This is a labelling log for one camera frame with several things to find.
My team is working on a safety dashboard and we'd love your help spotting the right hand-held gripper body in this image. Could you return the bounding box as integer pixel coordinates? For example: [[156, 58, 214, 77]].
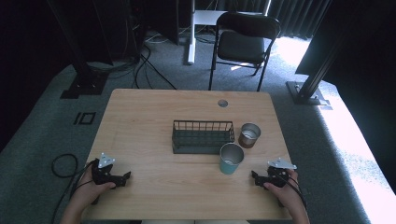
[[262, 158, 298, 189]]

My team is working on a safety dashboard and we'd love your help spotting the black floor cable bundle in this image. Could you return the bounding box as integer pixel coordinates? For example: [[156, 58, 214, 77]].
[[87, 43, 177, 91]]

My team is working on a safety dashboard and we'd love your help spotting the person's right hand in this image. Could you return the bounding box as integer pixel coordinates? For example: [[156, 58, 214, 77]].
[[262, 169, 305, 217]]

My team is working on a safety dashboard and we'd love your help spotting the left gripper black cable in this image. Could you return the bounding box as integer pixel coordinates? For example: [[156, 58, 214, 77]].
[[50, 153, 101, 224]]

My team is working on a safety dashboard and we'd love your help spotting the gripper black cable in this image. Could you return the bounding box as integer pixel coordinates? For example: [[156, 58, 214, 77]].
[[279, 173, 308, 210], [50, 153, 101, 224]]

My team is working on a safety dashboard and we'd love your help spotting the silver metal cup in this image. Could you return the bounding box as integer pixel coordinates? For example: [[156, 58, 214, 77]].
[[237, 122, 262, 149]]

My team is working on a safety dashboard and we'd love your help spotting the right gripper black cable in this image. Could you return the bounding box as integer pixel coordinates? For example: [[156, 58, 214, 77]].
[[279, 173, 308, 210]]

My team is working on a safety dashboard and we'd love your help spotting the dark curtain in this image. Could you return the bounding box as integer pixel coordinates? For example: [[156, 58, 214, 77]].
[[266, 0, 332, 40]]

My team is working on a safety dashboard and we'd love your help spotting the teal metal cup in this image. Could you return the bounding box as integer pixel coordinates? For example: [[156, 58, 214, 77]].
[[219, 142, 246, 175]]

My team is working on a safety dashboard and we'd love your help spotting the black folding chair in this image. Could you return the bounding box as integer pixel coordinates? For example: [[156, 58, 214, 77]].
[[207, 10, 282, 92]]

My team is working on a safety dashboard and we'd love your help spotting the black wire basket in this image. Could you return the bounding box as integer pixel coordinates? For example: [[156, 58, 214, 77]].
[[171, 119, 235, 155]]

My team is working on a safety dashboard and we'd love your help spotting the black metal stand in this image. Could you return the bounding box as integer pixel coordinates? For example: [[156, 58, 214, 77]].
[[285, 0, 359, 107], [46, 0, 110, 100]]

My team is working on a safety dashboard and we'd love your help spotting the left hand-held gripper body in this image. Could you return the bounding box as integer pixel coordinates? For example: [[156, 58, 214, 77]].
[[91, 152, 127, 189]]

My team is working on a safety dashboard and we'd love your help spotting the person's left hand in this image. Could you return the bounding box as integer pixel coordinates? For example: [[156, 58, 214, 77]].
[[72, 167, 117, 217]]

